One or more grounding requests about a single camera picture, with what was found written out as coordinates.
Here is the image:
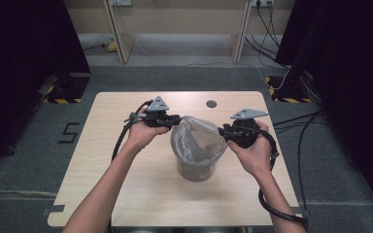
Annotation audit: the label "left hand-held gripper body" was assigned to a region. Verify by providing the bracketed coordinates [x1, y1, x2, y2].
[141, 95, 173, 128]

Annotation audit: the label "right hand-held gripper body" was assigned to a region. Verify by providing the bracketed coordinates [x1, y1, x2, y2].
[229, 108, 270, 150]

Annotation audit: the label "grey plastic garbage bag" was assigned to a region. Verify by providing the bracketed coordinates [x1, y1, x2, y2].
[169, 115, 229, 168]

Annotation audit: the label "transparent brown round bin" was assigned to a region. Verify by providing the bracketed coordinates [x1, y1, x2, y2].
[174, 151, 221, 183]

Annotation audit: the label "person's left hand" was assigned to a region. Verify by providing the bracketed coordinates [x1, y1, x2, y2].
[126, 107, 171, 153]

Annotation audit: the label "person's right hand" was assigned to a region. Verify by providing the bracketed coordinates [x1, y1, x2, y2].
[226, 119, 273, 178]

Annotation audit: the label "black stand base striped tape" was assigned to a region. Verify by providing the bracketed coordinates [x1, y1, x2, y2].
[264, 74, 316, 105]
[41, 72, 91, 105]

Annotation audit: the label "small yellow object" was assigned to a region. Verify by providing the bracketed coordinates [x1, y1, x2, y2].
[104, 38, 119, 53]

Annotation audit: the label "grey tape strip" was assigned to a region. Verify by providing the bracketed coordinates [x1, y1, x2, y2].
[42, 203, 67, 217]
[291, 206, 312, 218]

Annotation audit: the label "black curtain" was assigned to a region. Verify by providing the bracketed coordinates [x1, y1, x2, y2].
[273, 0, 373, 224]
[0, 0, 92, 174]

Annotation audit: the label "right hand-held gripper black cable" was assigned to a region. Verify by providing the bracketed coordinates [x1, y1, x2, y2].
[238, 123, 309, 225]

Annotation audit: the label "hand-held gripper black cable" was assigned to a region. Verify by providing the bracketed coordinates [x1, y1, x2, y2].
[238, 123, 309, 225]
[110, 99, 153, 163]

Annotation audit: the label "left hand-held gripper black cable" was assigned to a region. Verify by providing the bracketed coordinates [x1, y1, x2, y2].
[110, 99, 153, 163]

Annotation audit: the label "black floor cables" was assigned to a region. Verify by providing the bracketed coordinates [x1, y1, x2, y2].
[272, 109, 325, 212]

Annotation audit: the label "thin white floor cable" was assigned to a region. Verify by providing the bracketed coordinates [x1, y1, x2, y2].
[174, 60, 293, 92]

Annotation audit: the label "light wooden desk frame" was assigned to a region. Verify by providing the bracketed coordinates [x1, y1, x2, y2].
[102, 0, 254, 65]

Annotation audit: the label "bundle of black wall cables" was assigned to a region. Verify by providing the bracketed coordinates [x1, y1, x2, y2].
[244, 0, 293, 71]

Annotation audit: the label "white wall power strip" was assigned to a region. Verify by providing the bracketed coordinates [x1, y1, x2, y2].
[108, 0, 133, 8]

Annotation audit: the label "white wall socket with plugs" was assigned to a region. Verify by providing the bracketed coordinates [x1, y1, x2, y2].
[251, 0, 275, 9]

